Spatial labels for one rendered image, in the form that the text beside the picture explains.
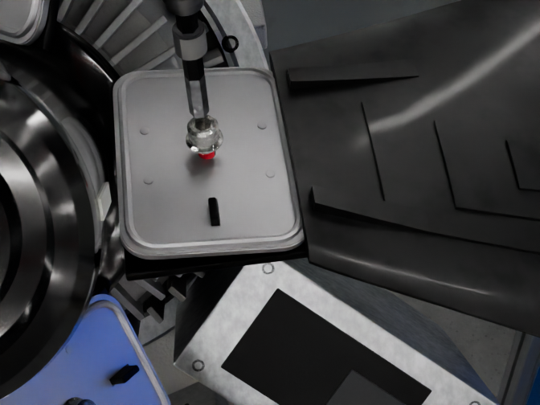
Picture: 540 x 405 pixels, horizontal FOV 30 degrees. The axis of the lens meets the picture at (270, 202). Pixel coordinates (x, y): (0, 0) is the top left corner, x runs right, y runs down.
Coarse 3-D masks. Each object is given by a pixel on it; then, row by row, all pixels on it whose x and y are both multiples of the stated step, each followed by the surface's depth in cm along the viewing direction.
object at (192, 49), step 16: (176, 16) 32; (192, 16) 31; (176, 32) 32; (192, 32) 32; (176, 48) 32; (192, 48) 32; (192, 64) 33; (192, 80) 34; (192, 96) 34; (192, 112) 35
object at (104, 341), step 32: (96, 320) 41; (128, 320) 42; (64, 352) 39; (96, 352) 40; (128, 352) 41; (32, 384) 38; (64, 384) 39; (96, 384) 40; (128, 384) 41; (160, 384) 42
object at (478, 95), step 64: (512, 0) 42; (320, 64) 40; (384, 64) 39; (448, 64) 40; (512, 64) 40; (320, 128) 37; (384, 128) 37; (448, 128) 37; (512, 128) 38; (320, 192) 35; (384, 192) 36; (448, 192) 36; (512, 192) 36; (320, 256) 34; (384, 256) 34; (448, 256) 35; (512, 256) 35; (512, 320) 34
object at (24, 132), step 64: (0, 64) 31; (64, 64) 40; (0, 128) 30; (64, 128) 31; (0, 192) 31; (64, 192) 30; (0, 256) 31; (64, 256) 31; (0, 320) 32; (64, 320) 31; (0, 384) 31
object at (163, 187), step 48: (144, 96) 39; (240, 96) 39; (144, 144) 37; (240, 144) 37; (144, 192) 36; (192, 192) 36; (240, 192) 36; (288, 192) 36; (144, 240) 34; (192, 240) 34; (240, 240) 34; (288, 240) 35
